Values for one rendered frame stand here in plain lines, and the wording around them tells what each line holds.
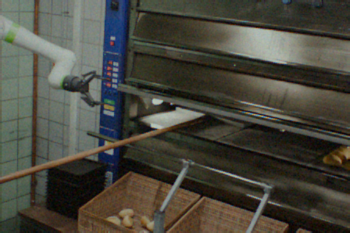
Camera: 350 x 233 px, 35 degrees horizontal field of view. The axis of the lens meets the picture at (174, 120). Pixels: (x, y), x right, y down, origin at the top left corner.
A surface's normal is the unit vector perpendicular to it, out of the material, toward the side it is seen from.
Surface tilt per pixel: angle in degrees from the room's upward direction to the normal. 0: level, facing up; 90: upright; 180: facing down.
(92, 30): 90
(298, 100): 70
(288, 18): 90
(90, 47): 90
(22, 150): 90
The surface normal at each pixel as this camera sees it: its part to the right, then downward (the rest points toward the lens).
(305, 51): -0.50, -0.18
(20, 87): 0.82, 0.21
